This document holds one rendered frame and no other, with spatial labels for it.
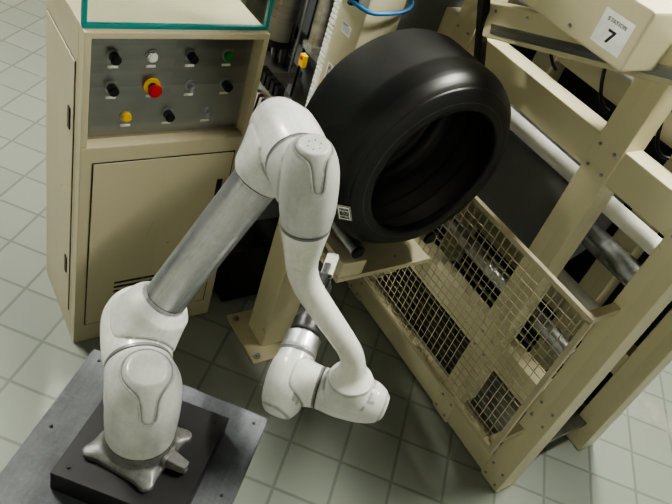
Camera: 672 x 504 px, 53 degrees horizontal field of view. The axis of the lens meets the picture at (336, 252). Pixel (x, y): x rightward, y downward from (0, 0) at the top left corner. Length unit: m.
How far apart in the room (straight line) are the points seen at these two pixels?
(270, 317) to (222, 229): 1.31
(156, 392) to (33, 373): 1.28
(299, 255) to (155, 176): 1.06
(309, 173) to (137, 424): 0.64
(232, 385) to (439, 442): 0.85
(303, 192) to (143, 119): 1.08
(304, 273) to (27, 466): 0.79
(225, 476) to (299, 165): 0.85
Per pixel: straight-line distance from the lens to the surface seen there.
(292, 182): 1.21
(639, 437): 3.41
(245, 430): 1.82
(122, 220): 2.38
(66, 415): 1.81
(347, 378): 1.54
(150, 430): 1.51
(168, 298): 1.55
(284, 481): 2.53
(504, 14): 2.15
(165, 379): 1.46
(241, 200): 1.40
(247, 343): 2.84
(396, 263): 2.17
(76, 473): 1.65
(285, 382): 1.59
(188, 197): 2.41
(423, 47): 1.84
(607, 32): 1.76
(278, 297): 2.63
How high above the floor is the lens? 2.16
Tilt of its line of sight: 40 degrees down
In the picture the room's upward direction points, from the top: 20 degrees clockwise
